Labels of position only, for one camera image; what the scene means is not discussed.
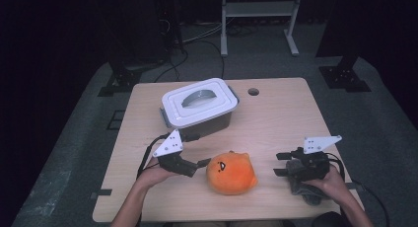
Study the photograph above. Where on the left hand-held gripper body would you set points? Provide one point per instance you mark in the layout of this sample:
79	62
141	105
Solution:
169	144

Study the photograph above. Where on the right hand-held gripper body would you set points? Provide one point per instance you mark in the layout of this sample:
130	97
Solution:
313	167

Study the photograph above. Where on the clear grey storage box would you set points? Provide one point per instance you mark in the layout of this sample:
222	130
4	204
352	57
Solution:
203	131

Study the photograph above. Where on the white storage box lid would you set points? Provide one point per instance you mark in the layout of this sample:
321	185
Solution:
197	116

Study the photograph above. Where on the grey fuzzy cloth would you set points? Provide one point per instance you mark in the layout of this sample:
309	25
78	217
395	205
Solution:
305	194

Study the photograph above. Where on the orange plush toy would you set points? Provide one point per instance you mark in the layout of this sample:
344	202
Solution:
231	177

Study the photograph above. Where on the person's right hand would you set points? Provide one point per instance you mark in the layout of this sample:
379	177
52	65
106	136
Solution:
335	186

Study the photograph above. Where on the person's left hand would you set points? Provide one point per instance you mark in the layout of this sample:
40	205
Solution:
151	176

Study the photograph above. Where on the black tape strip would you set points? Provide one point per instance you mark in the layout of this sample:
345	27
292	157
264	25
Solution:
103	192
357	187

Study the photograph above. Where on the person's legs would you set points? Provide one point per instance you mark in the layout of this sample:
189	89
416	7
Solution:
197	224

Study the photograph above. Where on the black stand base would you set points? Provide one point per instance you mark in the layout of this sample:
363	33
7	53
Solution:
123	79
343	79

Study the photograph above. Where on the black equipment rack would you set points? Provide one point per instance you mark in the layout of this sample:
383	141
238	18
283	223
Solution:
167	23

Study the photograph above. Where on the white metal stand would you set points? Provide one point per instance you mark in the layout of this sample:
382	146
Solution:
259	8

